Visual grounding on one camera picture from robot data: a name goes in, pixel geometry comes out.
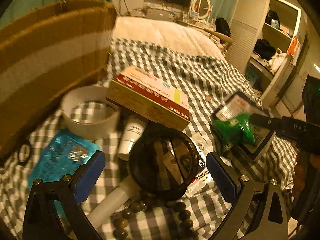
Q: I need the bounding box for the black framed tablet package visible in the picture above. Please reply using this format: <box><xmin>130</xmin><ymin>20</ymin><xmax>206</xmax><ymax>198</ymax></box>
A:
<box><xmin>210</xmin><ymin>91</ymin><xmax>275</xmax><ymax>161</ymax></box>

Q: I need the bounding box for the white sachet with print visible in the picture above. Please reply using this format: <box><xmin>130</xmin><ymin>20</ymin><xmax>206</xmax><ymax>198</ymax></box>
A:
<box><xmin>185</xmin><ymin>132</ymin><xmax>213</xmax><ymax>198</ymax></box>

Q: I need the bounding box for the cream quilted bed mattress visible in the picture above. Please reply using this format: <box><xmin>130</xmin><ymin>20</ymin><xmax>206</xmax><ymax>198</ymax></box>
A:
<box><xmin>113</xmin><ymin>17</ymin><xmax>225</xmax><ymax>61</ymax></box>

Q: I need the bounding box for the blue blister pill pack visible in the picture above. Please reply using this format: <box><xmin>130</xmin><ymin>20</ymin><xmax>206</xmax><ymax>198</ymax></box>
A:
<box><xmin>28</xmin><ymin>129</ymin><xmax>106</xmax><ymax>205</ymax></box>

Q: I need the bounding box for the white shelf cabinet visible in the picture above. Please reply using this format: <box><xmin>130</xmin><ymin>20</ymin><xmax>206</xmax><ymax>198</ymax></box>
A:
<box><xmin>226</xmin><ymin>0</ymin><xmax>305</xmax><ymax>107</ymax></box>

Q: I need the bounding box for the person right hand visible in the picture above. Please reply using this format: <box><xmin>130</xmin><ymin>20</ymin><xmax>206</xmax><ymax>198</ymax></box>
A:
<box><xmin>292</xmin><ymin>151</ymin><xmax>320</xmax><ymax>198</ymax></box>

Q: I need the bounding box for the black hair tie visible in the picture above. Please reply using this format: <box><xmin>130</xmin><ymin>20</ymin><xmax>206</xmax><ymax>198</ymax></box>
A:
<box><xmin>17</xmin><ymin>139</ymin><xmax>33</xmax><ymax>167</ymax></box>

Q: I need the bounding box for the red white medicine box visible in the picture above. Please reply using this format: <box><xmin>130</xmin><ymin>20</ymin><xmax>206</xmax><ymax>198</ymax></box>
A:
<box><xmin>106</xmin><ymin>66</ymin><xmax>190</xmax><ymax>131</ymax></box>

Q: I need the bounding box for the round white vanity mirror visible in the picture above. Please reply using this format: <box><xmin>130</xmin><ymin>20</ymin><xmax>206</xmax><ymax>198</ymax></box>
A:
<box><xmin>190</xmin><ymin>0</ymin><xmax>213</xmax><ymax>20</ymax></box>

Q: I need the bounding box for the long white plastic tube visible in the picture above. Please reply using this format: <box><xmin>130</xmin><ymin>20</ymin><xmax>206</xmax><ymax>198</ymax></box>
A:
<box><xmin>87</xmin><ymin>175</ymin><xmax>141</xmax><ymax>229</ymax></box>

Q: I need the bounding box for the small white cream tube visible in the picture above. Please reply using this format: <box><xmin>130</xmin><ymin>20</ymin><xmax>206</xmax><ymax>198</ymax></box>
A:
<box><xmin>118</xmin><ymin>115</ymin><xmax>146</xmax><ymax>161</ymax></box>

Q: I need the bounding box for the checkered grey white cloth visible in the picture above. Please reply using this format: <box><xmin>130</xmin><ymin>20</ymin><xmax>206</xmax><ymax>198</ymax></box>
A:
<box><xmin>1</xmin><ymin>38</ymin><xmax>296</xmax><ymax>239</ymax></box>

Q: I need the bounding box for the white tape roll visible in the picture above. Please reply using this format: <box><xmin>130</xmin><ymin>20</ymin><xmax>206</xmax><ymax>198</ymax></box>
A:
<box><xmin>61</xmin><ymin>85</ymin><xmax>120</xmax><ymax>140</ymax></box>

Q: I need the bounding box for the green snack packet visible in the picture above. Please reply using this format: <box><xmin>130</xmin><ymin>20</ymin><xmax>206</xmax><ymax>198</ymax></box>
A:
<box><xmin>211</xmin><ymin>113</ymin><xmax>256</xmax><ymax>152</ymax></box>

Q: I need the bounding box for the dark bead bracelet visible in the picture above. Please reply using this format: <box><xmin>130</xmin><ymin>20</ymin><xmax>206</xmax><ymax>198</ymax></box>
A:
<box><xmin>111</xmin><ymin>199</ymin><xmax>198</xmax><ymax>240</ymax></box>

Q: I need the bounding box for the brown cardboard box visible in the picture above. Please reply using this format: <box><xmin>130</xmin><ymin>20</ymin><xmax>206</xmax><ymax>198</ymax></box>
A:
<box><xmin>1</xmin><ymin>0</ymin><xmax>117</xmax><ymax>161</ymax></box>

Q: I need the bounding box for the wooden chair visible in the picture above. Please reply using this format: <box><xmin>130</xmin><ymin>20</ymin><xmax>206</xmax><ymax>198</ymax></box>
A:
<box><xmin>200</xmin><ymin>27</ymin><xmax>233</xmax><ymax>44</ymax></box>

